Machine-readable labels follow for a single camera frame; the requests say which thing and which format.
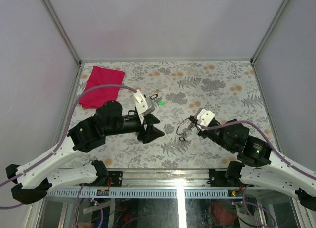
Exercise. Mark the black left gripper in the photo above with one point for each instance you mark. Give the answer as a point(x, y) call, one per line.
point(152, 132)

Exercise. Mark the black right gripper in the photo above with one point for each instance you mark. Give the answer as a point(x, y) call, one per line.
point(201, 132)

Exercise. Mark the large silver keyring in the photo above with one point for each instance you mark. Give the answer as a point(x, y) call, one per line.
point(184, 127)

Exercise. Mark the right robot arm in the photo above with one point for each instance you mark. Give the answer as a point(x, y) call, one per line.
point(259, 163)

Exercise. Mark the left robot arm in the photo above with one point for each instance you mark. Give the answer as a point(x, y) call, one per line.
point(35, 179)

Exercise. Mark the magenta cloth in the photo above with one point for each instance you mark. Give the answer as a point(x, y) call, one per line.
point(101, 76)

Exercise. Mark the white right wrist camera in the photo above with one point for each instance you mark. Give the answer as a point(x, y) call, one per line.
point(203, 118)

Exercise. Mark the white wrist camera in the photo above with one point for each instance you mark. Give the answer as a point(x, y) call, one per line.
point(203, 118)
point(144, 105)

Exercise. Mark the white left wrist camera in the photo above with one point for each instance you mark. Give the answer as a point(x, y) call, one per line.
point(144, 105)

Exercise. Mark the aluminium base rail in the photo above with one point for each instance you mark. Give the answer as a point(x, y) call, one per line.
point(158, 183)

